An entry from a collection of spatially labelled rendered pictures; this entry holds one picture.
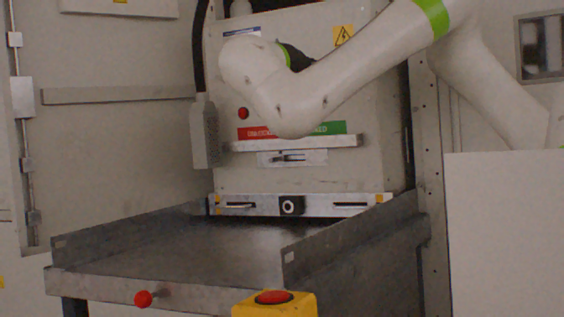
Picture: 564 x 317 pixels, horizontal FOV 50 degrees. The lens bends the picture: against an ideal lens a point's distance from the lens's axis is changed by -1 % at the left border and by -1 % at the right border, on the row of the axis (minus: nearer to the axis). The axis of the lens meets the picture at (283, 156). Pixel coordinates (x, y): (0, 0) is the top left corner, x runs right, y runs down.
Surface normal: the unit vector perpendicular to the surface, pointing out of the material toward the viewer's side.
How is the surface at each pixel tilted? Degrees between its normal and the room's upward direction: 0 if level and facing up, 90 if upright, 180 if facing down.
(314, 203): 90
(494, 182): 90
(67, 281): 90
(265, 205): 90
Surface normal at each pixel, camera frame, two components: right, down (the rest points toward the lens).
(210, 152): 0.86, -0.04
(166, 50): 0.70, -0.01
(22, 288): -0.51, 0.10
